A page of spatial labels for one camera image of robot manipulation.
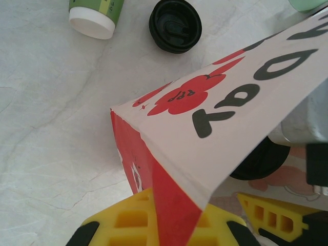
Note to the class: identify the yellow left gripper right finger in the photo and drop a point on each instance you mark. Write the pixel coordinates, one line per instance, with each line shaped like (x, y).
(220, 228)

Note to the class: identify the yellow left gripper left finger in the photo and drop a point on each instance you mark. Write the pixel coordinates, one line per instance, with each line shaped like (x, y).
(123, 225)

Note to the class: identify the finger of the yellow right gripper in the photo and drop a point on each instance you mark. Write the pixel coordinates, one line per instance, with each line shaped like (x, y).
(276, 217)

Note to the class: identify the red white paper bag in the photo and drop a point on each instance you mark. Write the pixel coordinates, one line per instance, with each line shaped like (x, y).
(230, 115)

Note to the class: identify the green paper cup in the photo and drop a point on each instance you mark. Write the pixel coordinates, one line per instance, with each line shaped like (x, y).
(89, 25)

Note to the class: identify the mint green holder cup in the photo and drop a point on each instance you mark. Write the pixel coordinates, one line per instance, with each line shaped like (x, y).
(307, 5)

